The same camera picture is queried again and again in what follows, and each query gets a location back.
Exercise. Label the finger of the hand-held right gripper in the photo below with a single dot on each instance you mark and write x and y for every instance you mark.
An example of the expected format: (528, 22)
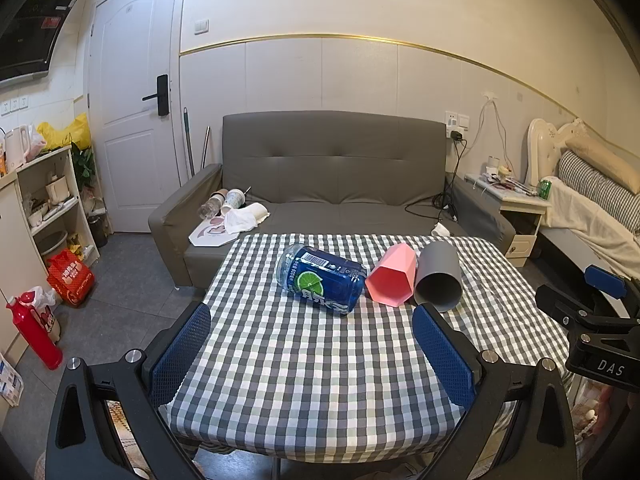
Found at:
(562, 305)
(606, 280)

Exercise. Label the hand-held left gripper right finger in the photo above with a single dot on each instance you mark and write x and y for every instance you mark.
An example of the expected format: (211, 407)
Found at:
(442, 355)

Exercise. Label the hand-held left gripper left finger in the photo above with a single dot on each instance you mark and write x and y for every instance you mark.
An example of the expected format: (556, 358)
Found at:
(180, 355)

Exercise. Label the grey round cup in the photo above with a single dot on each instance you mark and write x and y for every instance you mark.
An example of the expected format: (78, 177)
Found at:
(437, 275)

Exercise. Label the pink hexagonal cup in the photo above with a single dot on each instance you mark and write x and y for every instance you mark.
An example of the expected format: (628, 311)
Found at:
(391, 275)

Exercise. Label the white paper cup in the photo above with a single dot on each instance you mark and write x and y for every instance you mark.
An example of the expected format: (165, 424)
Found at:
(233, 200)

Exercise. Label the cream blanket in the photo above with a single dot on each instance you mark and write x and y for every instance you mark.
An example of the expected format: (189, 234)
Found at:
(585, 220)

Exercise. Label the grey striped pillow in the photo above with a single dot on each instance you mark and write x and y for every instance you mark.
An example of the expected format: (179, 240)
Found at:
(600, 187)

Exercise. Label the cream nightstand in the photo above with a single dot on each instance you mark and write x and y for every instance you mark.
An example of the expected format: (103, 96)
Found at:
(522, 220)

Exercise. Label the green drink can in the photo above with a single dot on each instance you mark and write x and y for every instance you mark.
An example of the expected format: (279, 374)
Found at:
(545, 189)

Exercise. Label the beige pillow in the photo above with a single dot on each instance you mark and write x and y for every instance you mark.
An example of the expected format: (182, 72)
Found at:
(600, 157)

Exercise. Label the white printed paper board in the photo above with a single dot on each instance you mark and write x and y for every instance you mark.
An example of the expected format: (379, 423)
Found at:
(210, 235)

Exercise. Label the white tissue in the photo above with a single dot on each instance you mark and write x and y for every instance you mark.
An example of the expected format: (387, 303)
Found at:
(441, 229)

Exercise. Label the grey checkered tablecloth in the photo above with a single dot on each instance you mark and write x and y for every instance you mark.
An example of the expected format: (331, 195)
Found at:
(310, 375)

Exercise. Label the red shopping bag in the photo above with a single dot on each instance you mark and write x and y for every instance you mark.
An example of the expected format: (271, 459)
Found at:
(71, 279)

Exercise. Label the blue lime drink bottle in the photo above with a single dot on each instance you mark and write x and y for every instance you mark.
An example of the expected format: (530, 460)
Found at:
(322, 280)

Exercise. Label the white and red plastic bag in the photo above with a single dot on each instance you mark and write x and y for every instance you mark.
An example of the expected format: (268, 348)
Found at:
(42, 302)

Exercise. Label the black trash bin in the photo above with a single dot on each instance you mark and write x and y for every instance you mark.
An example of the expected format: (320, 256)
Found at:
(98, 230)

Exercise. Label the red fire extinguisher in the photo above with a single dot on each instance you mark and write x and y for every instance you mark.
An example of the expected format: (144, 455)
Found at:
(31, 332)

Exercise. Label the white carved headboard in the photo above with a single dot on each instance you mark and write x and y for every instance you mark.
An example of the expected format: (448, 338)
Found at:
(542, 142)

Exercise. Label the white crumpled cloth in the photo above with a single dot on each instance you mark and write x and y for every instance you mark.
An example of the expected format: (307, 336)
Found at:
(245, 217)

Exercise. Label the white paper roll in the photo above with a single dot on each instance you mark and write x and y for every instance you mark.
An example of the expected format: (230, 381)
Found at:
(493, 164)

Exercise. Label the grey plastic basin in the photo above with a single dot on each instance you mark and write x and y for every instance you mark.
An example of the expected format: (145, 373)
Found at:
(51, 242)

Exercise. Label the white printed box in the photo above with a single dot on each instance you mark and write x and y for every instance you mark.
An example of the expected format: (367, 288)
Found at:
(10, 382)

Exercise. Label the black charger plug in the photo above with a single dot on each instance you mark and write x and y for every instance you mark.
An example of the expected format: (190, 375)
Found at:
(456, 136)

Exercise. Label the white door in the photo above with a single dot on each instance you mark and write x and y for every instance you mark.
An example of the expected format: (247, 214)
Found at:
(132, 160)

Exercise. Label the thin metal stick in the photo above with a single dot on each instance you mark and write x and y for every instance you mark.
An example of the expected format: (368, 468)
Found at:
(205, 147)

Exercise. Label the grey sofa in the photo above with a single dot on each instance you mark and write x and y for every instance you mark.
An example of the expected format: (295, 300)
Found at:
(330, 175)

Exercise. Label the green potted plant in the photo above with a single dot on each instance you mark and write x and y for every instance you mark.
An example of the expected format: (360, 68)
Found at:
(84, 165)

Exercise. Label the cream open shelf cabinet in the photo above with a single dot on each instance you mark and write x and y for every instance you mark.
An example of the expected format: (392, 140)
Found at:
(70, 170)

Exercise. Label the yellow plastic bag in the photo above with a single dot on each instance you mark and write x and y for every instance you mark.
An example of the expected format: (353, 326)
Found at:
(65, 132)

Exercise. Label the white electric kettle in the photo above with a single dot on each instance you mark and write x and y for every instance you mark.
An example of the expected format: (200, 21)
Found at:
(15, 147)

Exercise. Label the black range hood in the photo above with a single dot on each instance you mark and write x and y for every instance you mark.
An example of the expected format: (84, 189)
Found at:
(30, 35)

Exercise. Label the white wall outlets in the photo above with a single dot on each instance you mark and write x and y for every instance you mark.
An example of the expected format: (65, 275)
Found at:
(14, 105)

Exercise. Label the white light switch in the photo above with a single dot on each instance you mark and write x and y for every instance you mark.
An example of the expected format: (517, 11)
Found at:
(201, 25)

